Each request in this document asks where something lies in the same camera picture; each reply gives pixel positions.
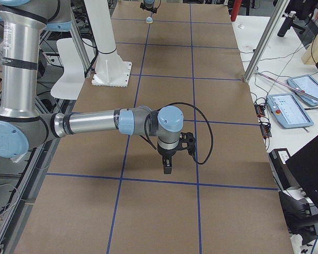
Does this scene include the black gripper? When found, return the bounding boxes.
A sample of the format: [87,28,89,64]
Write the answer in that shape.
[157,146,176,174]

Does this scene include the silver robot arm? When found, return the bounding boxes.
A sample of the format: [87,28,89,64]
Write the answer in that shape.
[0,1,183,174]

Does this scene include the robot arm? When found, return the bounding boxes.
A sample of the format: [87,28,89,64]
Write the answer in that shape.
[140,0,157,13]

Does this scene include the brown paper table cover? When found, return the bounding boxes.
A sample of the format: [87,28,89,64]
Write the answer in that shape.
[15,1,293,253]

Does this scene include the orange black usb hub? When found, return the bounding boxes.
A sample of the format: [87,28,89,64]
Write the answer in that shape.
[254,104,272,140]

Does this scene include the white chair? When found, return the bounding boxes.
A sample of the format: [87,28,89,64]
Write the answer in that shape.
[51,38,85,100]

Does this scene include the teach pendant tablet near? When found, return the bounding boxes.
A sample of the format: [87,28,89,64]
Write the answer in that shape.
[266,93,314,129]

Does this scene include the teach pendant tablet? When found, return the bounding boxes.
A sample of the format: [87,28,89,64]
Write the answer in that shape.
[287,75,318,98]
[266,93,314,129]

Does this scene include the black laptop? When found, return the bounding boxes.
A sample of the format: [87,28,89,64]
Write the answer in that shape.
[286,135,318,208]

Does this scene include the teach pendant tablet far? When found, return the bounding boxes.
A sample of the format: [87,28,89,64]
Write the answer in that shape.
[287,75,318,98]

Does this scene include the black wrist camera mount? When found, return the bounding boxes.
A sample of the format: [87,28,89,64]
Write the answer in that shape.
[177,132,196,157]

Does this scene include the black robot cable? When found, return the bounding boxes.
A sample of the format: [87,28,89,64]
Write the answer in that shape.
[142,102,213,165]

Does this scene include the white camera pillar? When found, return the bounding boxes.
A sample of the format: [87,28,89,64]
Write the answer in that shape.
[84,0,132,87]

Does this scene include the aluminium frame post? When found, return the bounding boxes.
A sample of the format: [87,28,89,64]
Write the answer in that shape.
[243,0,289,83]

